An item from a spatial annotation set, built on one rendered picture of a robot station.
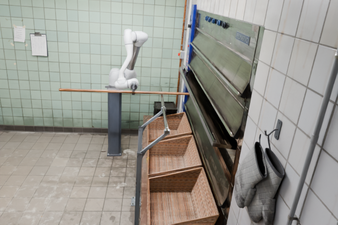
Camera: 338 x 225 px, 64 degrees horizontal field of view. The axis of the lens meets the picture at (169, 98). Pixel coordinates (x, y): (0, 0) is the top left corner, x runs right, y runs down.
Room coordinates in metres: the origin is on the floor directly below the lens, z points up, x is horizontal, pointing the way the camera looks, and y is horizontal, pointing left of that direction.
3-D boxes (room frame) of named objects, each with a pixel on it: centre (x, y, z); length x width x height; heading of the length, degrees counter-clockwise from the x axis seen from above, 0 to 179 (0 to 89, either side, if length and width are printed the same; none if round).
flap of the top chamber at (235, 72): (2.33, -0.34, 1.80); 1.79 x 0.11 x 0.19; 6
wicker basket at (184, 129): (2.88, -0.01, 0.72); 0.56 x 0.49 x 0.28; 7
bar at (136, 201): (2.56, 0.19, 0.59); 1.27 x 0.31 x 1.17; 6
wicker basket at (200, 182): (1.69, -0.14, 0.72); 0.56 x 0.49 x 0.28; 6
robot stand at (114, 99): (3.44, 0.74, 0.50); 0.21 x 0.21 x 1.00; 10
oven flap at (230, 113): (2.33, -0.34, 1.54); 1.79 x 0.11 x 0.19; 6
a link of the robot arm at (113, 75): (3.45, 0.73, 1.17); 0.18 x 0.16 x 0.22; 131
